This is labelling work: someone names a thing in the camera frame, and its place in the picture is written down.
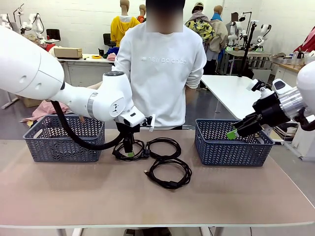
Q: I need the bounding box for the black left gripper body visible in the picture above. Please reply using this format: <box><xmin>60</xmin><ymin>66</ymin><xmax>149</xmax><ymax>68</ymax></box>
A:
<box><xmin>115</xmin><ymin>121</ymin><xmax>141</xmax><ymax>141</ymax></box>

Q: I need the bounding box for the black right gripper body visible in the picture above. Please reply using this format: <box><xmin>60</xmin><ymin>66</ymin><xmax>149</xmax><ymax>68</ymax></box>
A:
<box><xmin>252</xmin><ymin>94</ymin><xmax>291</xmax><ymax>128</ymax></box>

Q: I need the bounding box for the black power cable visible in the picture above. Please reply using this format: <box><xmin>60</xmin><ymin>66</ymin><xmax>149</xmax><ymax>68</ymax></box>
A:
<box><xmin>112</xmin><ymin>139</ymin><xmax>146</xmax><ymax>162</ymax></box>

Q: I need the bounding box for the black USB cable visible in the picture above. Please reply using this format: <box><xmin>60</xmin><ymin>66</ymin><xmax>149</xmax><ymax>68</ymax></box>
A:
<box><xmin>143</xmin><ymin>158</ymin><xmax>193</xmax><ymax>190</ymax></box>

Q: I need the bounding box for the person's left forearm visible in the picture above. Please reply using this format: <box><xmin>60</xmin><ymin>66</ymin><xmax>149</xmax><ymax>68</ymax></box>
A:
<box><xmin>185</xmin><ymin>66</ymin><xmax>207</xmax><ymax>93</ymax></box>

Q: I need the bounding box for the person's left hand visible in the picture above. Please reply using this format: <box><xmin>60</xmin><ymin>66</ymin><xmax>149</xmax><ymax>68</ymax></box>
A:
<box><xmin>186</xmin><ymin>86</ymin><xmax>195</xmax><ymax>104</ymax></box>

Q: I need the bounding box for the grey perforated plastic basket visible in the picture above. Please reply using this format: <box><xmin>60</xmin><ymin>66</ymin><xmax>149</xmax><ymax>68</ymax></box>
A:
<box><xmin>194</xmin><ymin>118</ymin><xmax>276</xmax><ymax>168</ymax></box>
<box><xmin>23</xmin><ymin>114</ymin><xmax>106</xmax><ymax>163</ymax></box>

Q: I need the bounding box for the white side table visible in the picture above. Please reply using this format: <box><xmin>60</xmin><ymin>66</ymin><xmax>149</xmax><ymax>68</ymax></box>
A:
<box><xmin>200</xmin><ymin>74</ymin><xmax>262</xmax><ymax>119</ymax></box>

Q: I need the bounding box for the wood topped white cabinet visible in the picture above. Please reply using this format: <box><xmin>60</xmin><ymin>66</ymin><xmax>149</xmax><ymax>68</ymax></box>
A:
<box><xmin>271</xmin><ymin>56</ymin><xmax>311</xmax><ymax>83</ymax></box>

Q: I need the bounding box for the metal background table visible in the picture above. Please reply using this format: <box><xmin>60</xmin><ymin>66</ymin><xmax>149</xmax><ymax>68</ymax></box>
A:
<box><xmin>224</xmin><ymin>49</ymin><xmax>274</xmax><ymax>77</ymax></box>

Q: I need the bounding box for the person in white sweatshirt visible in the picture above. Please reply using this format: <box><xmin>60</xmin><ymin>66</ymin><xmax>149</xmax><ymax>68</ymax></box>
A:
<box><xmin>114</xmin><ymin>0</ymin><xmax>208</xmax><ymax>130</ymax></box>

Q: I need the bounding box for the black tripod pole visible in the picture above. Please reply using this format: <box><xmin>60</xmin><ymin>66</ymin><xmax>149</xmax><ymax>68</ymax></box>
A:
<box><xmin>239</xmin><ymin>11</ymin><xmax>254</xmax><ymax>79</ymax></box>

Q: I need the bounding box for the white background work table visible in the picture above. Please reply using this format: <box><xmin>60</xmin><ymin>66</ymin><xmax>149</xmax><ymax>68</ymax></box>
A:
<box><xmin>57</xmin><ymin>53</ymin><xmax>116</xmax><ymax>87</ymax></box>

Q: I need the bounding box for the red hanging garment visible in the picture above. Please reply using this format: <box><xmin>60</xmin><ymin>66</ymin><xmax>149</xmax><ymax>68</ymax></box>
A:
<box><xmin>292</xmin><ymin>26</ymin><xmax>315</xmax><ymax>54</ymax></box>

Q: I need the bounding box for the pink checkered cloth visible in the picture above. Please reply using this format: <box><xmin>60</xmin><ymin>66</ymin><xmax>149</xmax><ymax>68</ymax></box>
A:
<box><xmin>20</xmin><ymin>99</ymin><xmax>82</xmax><ymax>123</ymax></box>

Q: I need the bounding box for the mannequin with beige jacket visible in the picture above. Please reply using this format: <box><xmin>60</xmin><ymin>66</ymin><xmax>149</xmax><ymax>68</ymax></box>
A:
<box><xmin>206</xmin><ymin>5</ymin><xmax>229</xmax><ymax>74</ymax></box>

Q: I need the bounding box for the black office chair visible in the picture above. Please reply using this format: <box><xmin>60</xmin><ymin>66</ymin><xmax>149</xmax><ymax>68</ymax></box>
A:
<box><xmin>103</xmin><ymin>33</ymin><xmax>116</xmax><ymax>47</ymax></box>
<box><xmin>46</xmin><ymin>29</ymin><xmax>61</xmax><ymax>41</ymax></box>

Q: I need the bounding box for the flat cardboard box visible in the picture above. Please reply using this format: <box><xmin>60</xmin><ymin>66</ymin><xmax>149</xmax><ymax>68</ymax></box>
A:
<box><xmin>53</xmin><ymin>47</ymin><xmax>83</xmax><ymax>60</ymax></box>

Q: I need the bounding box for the person with black mask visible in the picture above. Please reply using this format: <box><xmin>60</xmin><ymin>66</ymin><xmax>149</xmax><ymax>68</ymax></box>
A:
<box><xmin>229</xmin><ymin>11</ymin><xmax>241</xmax><ymax>28</ymax></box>

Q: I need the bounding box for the open cardboard box with cloth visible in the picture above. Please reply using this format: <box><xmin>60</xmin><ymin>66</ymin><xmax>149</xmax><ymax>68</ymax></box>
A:
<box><xmin>23</xmin><ymin>96</ymin><xmax>43</xmax><ymax>108</ymax></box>

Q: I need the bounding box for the white table leg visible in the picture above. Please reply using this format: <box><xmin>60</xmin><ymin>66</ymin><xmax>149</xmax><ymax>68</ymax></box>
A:
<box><xmin>200</xmin><ymin>227</ymin><xmax>222</xmax><ymax>236</ymax></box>
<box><xmin>57</xmin><ymin>228</ymin><xmax>82</xmax><ymax>236</ymax></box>

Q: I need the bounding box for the person in yellow floral jacket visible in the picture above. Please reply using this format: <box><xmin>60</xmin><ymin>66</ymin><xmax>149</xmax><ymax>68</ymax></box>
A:
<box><xmin>184</xmin><ymin>1</ymin><xmax>215</xmax><ymax>50</ymax></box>

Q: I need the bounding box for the mannequin with yellow hoodie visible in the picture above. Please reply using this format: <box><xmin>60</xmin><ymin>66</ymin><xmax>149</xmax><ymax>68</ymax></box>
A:
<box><xmin>110</xmin><ymin>0</ymin><xmax>141</xmax><ymax>48</ymax></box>

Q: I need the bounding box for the mannequin with orange top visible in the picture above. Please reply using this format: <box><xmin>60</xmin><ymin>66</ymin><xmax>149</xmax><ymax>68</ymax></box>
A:
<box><xmin>136</xmin><ymin>4</ymin><xmax>147</xmax><ymax>24</ymax></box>

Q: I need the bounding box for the pile of patterned cloths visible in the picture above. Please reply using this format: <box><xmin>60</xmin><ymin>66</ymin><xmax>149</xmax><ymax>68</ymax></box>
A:
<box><xmin>26</xmin><ymin>33</ymin><xmax>55</xmax><ymax>55</ymax></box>

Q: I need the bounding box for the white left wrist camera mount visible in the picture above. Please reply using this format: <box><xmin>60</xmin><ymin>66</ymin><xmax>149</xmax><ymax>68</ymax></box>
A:
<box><xmin>140</xmin><ymin>114</ymin><xmax>157</xmax><ymax>132</ymax></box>

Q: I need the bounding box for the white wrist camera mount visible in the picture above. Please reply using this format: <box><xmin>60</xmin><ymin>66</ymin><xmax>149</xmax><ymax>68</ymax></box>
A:
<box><xmin>246</xmin><ymin>78</ymin><xmax>286</xmax><ymax>99</ymax></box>
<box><xmin>140</xmin><ymin>114</ymin><xmax>157</xmax><ymax>132</ymax></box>

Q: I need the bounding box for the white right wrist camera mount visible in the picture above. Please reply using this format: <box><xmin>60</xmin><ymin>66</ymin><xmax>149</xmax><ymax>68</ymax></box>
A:
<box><xmin>246</xmin><ymin>78</ymin><xmax>286</xmax><ymax>99</ymax></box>

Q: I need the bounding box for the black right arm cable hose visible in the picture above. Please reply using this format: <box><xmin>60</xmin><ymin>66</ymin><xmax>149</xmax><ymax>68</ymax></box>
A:
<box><xmin>293</xmin><ymin>107</ymin><xmax>315</xmax><ymax>131</ymax></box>

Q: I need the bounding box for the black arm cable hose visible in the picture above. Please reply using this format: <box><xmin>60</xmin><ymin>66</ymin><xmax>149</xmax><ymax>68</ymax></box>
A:
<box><xmin>50</xmin><ymin>99</ymin><xmax>124</xmax><ymax>151</ymax></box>
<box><xmin>293</xmin><ymin>107</ymin><xmax>315</xmax><ymax>131</ymax></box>

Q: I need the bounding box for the black coiled thin cable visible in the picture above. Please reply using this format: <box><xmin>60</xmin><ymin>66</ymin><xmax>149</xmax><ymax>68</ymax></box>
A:
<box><xmin>144</xmin><ymin>137</ymin><xmax>182</xmax><ymax>160</ymax></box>

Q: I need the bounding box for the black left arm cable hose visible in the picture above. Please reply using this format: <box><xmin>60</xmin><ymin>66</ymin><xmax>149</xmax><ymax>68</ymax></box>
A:
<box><xmin>50</xmin><ymin>99</ymin><xmax>124</xmax><ymax>151</ymax></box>

